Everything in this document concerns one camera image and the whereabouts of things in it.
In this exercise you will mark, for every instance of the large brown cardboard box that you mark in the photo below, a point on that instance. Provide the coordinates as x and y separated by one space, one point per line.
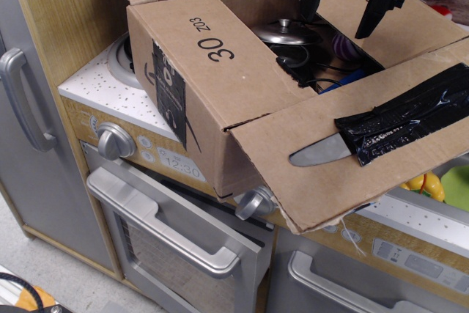
240 116

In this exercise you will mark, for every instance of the purple white striped toy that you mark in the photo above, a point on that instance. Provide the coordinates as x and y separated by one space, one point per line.
345 49

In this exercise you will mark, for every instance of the steel pot lid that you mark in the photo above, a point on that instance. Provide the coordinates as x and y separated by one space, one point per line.
286 32

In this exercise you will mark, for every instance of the black steel pot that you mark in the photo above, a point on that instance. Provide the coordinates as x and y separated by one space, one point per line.
302 59

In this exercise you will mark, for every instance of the red white object background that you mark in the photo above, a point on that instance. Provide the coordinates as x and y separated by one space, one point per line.
443 10

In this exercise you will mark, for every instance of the black tape over knife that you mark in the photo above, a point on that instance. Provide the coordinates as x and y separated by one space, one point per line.
430 106

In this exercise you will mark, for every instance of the silver butter knife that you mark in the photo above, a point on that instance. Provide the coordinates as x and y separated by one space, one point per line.
327 150

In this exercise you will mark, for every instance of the yellow toy fruit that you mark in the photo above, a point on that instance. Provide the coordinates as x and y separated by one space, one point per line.
427 184

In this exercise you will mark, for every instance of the green toy in sink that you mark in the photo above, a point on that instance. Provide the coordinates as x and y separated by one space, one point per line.
455 185

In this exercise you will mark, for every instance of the grey right stove knob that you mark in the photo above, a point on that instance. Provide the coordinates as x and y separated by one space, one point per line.
255 202

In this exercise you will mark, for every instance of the grey stove knob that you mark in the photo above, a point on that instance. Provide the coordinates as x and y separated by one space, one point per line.
255 202
114 142

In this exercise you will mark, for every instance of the grey stove burner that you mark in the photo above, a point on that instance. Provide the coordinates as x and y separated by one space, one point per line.
120 62

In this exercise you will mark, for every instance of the grey left stove knob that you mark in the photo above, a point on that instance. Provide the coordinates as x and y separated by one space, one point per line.
114 142

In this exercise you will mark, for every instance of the grey dishwasher door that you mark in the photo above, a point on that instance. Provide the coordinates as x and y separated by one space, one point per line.
310 277

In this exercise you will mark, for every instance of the grey oven door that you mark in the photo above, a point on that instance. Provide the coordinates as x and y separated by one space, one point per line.
182 249

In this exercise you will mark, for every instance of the toy kitchen wooden unit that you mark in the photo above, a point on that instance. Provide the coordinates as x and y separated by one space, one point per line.
401 233

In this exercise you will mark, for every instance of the grey fridge door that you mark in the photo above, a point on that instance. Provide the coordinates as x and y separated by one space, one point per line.
43 170

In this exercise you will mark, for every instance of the blue toy handle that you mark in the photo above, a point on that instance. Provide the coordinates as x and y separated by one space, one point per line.
354 76

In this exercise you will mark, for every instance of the black cable floor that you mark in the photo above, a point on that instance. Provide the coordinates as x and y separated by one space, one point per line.
32 291

